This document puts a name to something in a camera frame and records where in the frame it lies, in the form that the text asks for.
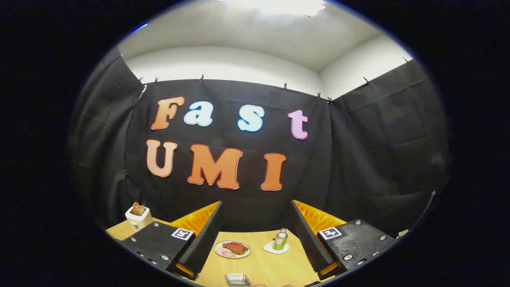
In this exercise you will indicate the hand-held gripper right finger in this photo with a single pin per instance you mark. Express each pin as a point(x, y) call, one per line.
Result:
point(308, 239)

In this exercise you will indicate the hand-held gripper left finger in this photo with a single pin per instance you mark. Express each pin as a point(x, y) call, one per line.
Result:
point(207, 239)

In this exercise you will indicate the pale pink ham slice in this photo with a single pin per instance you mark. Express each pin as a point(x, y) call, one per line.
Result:
point(223, 252)

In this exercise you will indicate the salmon pink ham slice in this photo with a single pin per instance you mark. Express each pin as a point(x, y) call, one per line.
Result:
point(231, 254)

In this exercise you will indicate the silver green label bottle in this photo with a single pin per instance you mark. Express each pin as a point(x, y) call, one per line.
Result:
point(280, 240)

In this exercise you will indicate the brown grilled steak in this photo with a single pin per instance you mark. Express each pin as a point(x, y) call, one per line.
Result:
point(236, 247)

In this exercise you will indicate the beige round plate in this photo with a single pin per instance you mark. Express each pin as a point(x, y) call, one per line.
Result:
point(243, 255)

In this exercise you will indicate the small white coaster tray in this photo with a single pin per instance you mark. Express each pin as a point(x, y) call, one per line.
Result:
point(269, 249)

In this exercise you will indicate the cream white toaster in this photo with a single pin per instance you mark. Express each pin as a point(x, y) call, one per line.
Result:
point(140, 222)

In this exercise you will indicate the toasted bread slice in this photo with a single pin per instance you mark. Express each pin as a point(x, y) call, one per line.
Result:
point(138, 209)

